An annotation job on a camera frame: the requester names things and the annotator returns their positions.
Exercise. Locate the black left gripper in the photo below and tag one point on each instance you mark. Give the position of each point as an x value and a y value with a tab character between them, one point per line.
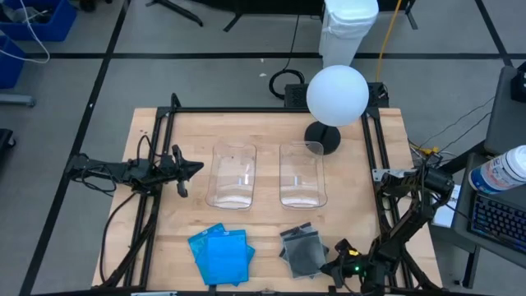
167	168

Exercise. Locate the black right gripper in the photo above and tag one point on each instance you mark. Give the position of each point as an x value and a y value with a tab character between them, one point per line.
356	271

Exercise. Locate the clear plastic bin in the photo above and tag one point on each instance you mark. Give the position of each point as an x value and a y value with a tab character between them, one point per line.
302	177
230	177

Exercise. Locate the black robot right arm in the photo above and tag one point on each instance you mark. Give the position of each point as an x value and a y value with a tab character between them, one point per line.
404	224

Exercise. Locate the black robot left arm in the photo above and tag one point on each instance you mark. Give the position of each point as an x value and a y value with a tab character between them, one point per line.
107	170

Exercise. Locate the white paper sheet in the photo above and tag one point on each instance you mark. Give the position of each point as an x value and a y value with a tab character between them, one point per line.
446	214

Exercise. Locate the grey desk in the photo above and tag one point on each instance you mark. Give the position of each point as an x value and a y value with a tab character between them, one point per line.
464	214

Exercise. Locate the black perforated control box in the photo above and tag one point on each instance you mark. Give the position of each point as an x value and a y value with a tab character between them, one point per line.
296	96

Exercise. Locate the black stand leg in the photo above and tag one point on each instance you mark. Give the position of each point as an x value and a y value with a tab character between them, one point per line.
411	16
176	10
232	22

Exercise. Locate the black keyboard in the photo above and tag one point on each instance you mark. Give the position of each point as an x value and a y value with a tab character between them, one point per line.
499	222

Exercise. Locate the white globe table lamp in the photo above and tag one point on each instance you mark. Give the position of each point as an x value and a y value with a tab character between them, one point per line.
337	94

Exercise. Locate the black chair base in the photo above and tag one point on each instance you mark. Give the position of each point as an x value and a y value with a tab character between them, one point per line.
6	140

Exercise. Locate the grey metal foot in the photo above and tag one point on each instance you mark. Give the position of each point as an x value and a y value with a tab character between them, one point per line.
16	100

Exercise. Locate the white wipes canister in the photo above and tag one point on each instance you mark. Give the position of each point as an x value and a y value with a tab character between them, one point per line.
497	170

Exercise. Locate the black backdrop panel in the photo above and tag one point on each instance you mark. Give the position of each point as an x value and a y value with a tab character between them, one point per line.
267	5

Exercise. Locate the blue storage bin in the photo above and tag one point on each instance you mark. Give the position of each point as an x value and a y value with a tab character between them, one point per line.
57	24
10	66

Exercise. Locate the white trash can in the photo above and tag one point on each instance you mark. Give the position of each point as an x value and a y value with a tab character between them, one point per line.
345	33

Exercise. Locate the grey side table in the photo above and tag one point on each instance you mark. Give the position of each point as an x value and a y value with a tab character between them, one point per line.
505	123

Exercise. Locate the black device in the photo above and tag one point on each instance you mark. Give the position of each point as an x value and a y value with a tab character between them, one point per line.
520	84

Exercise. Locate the grey metal base plate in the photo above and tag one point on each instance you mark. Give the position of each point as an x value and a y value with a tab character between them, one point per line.
380	174

